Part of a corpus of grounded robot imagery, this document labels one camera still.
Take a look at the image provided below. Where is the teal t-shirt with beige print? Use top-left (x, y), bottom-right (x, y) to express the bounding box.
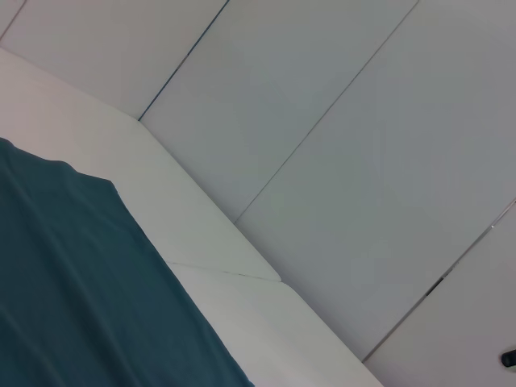
top-left (0, 136), bottom-right (255, 387)

